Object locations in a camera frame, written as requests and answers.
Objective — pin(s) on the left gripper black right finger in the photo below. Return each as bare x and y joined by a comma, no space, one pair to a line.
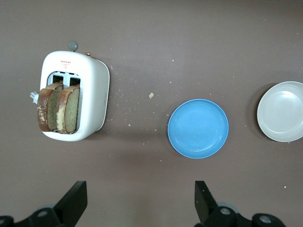
204,205

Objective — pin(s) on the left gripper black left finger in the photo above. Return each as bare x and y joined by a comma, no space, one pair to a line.
73,203

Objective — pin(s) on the brown bread slice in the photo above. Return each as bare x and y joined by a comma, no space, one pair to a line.
71,111
43,111

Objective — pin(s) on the blue plate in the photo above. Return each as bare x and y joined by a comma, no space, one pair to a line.
197,128

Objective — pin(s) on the beige plate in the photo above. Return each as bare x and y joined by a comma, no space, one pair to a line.
281,111

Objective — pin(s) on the white toaster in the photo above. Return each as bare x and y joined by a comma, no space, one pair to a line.
94,94

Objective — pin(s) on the large bread crumb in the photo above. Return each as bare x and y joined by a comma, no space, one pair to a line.
151,95

